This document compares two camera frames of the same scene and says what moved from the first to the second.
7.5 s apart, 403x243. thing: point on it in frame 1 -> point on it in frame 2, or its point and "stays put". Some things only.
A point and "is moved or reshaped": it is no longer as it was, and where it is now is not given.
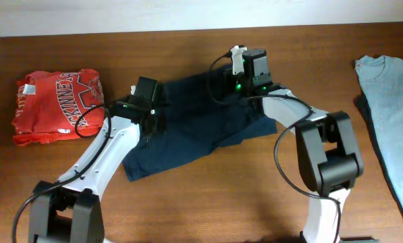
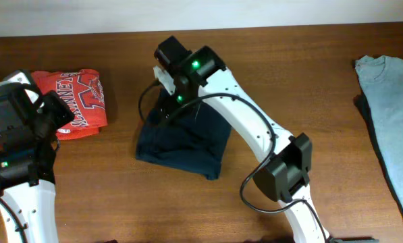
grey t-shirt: [390, 84] stays put
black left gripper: [155, 130] -> [52, 102]
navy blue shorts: [204, 113] is moved or reshaped
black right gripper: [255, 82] -> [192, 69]
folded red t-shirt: [48, 104] stays put
